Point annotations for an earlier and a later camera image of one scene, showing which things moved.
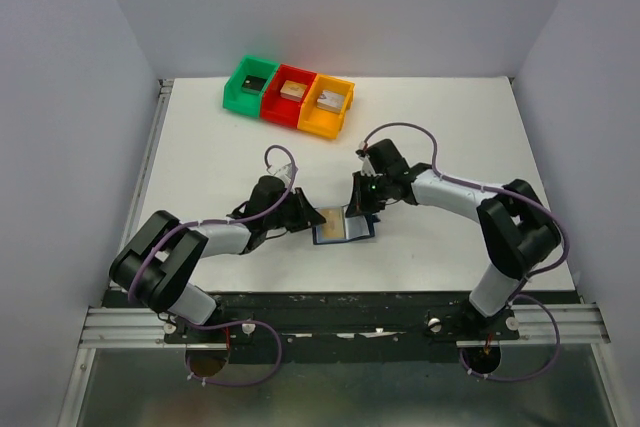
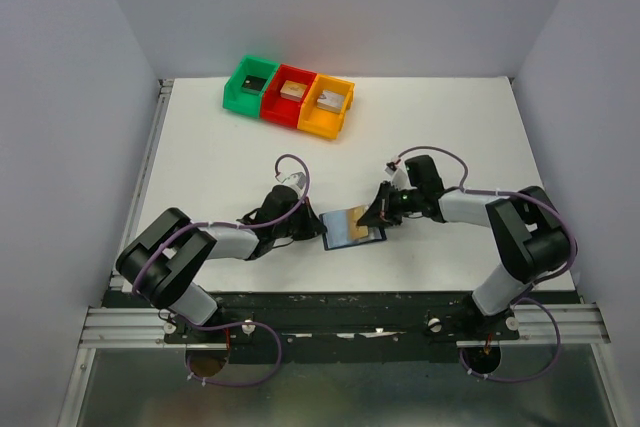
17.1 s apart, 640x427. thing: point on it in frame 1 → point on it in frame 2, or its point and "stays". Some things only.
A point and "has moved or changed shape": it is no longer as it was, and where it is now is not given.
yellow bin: (320, 120) stays
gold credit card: (334, 227) → (355, 231)
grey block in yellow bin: (330, 101) stays
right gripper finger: (355, 206) → (378, 215)
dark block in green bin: (253, 85) stays
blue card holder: (355, 228) has moved or changed shape
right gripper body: (375, 192) → (403, 201)
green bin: (237, 100) stays
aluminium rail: (124, 328) stays
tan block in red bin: (293, 90) stays
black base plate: (343, 327) stays
